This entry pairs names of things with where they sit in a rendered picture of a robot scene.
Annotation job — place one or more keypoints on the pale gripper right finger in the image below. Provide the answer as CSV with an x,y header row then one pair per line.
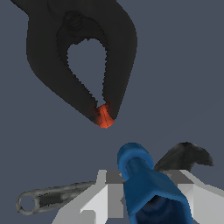
x,y
201,195

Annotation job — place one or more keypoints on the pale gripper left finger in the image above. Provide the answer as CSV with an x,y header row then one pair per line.
x,y
96,201

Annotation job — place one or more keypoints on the black curved tool head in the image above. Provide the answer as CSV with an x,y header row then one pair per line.
x,y
182,156

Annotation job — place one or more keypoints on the grey metal wrench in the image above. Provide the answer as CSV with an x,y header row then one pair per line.
x,y
49,197

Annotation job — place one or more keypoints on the blue plastic cup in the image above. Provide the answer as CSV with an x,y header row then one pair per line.
x,y
148,186

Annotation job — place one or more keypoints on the black clamp with orange tips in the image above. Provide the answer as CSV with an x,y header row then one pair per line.
x,y
46,55

